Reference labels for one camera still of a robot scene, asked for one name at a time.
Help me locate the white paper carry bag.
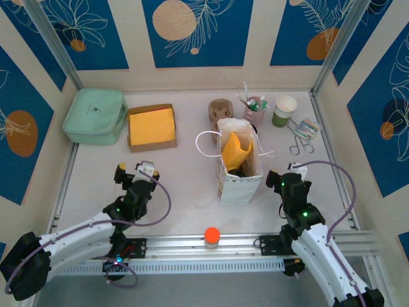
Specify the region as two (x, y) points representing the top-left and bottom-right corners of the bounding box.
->
(195, 117), (275, 207)

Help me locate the brown cardboard napkin box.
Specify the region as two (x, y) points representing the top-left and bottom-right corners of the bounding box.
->
(127, 104), (178, 154)

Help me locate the yellow cloth sheet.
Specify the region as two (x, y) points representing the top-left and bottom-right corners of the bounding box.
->
(130, 107), (177, 145)

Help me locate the pink holder cup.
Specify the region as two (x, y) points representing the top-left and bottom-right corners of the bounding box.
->
(244, 95), (268, 127)

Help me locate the mint green zip case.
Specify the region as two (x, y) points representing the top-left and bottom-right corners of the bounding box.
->
(62, 88), (128, 145)

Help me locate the black base controller board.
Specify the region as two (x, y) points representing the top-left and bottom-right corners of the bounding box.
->
(102, 258), (128, 282)
(282, 258), (309, 278)

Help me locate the green cup with lid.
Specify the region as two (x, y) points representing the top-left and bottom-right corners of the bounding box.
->
(272, 95), (298, 129)

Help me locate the orange capped small jar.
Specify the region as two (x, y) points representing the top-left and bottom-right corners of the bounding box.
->
(204, 226), (221, 249)

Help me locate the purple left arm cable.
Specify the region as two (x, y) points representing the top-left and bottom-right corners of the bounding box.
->
(4, 169), (172, 295)

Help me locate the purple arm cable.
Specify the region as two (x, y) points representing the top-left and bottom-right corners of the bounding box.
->
(4, 169), (172, 295)
(291, 160), (357, 307)

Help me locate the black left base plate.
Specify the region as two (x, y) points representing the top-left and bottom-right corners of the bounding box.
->
(110, 238), (148, 260)

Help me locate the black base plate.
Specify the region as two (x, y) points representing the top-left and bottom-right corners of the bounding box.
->
(110, 238), (148, 260)
(258, 234), (318, 256)

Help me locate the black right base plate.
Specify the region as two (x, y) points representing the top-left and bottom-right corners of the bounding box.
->
(258, 234), (318, 256)

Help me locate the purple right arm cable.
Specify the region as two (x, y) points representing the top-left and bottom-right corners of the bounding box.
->
(291, 160), (357, 307)

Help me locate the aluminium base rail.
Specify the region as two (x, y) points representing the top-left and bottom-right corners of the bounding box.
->
(27, 230), (380, 262)

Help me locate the white slotted cable duct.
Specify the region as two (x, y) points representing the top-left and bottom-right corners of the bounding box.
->
(40, 259), (286, 276)

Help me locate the aluminium frame post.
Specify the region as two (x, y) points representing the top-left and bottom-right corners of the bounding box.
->
(22, 0), (84, 92)
(311, 0), (373, 97)

